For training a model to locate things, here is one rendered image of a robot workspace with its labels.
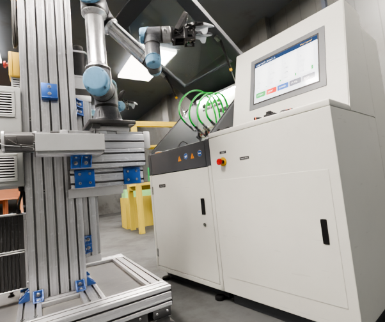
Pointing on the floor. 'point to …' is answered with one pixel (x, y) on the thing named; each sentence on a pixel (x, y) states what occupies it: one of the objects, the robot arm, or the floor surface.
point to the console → (308, 191)
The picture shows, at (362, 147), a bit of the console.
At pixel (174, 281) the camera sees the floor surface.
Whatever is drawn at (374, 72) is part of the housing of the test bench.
